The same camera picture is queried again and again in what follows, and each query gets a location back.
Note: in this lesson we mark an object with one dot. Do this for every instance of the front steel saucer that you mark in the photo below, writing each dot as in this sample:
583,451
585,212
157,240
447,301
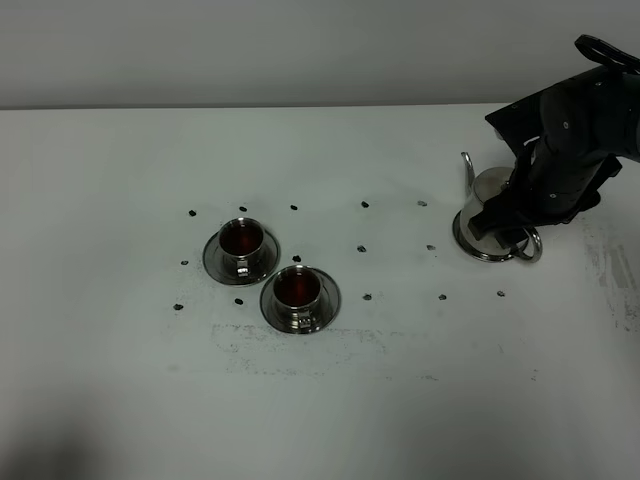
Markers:
327,311

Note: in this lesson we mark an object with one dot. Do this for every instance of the front steel teacup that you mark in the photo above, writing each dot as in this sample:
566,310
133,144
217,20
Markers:
297,293

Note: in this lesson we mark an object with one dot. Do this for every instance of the stainless steel teapot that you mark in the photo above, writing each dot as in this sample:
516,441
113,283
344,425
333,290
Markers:
484,228

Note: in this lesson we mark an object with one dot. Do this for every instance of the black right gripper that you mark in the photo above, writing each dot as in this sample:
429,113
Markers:
555,179

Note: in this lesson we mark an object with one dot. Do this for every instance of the steel teacup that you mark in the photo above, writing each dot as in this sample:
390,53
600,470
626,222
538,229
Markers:
241,242
297,293

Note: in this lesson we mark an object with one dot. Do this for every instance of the rear steel saucer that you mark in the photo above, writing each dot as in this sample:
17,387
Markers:
212,261

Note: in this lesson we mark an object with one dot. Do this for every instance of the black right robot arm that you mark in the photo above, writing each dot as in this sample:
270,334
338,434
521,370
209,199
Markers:
613,103

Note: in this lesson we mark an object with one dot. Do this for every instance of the steel saucer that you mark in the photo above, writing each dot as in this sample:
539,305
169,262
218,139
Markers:
327,311
212,261

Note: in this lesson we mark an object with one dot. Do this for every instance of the rear steel teacup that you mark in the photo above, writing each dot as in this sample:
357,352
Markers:
241,242

